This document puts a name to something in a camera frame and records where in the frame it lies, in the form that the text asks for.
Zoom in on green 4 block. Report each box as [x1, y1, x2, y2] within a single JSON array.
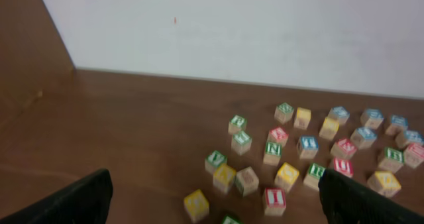
[[221, 215, 242, 224]]

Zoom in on blue L block top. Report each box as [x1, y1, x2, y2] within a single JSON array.
[[328, 106, 350, 125]]

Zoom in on green V block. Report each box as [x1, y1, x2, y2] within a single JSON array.
[[205, 150, 227, 175]]

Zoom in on green J block left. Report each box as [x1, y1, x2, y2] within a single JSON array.
[[228, 115, 247, 135]]

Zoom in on yellow block centre left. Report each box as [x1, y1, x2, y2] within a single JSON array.
[[274, 162, 299, 193]]

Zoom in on red A block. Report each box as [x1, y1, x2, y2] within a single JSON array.
[[267, 127, 289, 147]]

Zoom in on plain picture block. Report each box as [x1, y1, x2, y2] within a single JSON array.
[[235, 167, 259, 197]]

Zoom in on blue D block tilted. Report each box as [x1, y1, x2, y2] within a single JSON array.
[[385, 115, 409, 136]]

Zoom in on blue T block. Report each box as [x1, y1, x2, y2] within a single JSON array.
[[297, 136, 319, 159]]

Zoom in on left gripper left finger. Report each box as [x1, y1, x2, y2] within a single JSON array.
[[1, 168, 113, 224]]

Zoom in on green N block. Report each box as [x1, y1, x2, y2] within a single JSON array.
[[263, 141, 282, 166]]

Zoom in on blue 5 block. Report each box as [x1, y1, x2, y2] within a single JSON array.
[[395, 130, 423, 149]]

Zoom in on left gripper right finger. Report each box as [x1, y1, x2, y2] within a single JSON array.
[[319, 169, 423, 224]]

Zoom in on yellow Q block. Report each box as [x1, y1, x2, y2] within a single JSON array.
[[319, 117, 339, 140]]

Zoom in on green R block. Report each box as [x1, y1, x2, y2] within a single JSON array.
[[303, 163, 326, 191]]

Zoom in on red I block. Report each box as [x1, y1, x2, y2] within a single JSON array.
[[263, 188, 287, 217]]

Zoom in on red U block tilted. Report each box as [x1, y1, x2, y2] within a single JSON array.
[[403, 143, 423, 168]]

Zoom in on red E block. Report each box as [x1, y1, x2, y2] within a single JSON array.
[[330, 138, 357, 160]]

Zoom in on yellow S block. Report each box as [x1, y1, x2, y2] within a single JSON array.
[[367, 171, 401, 197]]

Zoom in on yellow block far left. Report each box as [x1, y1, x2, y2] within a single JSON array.
[[184, 190, 209, 223]]

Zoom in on green 7 block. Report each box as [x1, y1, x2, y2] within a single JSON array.
[[231, 131, 252, 156]]

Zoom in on blue l block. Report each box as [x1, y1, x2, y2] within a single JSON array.
[[328, 106, 350, 125], [350, 127, 377, 150]]

